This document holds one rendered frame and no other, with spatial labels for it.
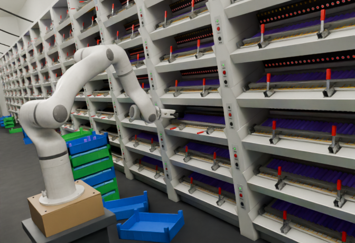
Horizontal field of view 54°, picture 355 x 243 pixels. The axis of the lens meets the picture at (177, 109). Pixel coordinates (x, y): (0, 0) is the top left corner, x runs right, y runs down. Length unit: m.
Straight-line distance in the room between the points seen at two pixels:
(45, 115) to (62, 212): 0.39
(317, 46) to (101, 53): 0.92
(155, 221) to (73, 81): 0.94
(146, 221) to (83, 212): 0.64
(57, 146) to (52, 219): 0.29
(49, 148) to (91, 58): 0.44
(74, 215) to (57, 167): 0.21
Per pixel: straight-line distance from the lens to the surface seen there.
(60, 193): 1.56
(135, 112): 1.91
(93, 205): 1.55
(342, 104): 1.23
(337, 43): 1.21
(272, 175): 1.60
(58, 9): 4.18
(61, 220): 1.52
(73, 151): 2.32
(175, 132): 2.05
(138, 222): 2.11
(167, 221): 2.04
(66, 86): 1.55
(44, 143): 1.52
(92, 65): 1.64
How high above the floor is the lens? 0.87
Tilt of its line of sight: 8 degrees down
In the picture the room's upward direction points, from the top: 9 degrees counter-clockwise
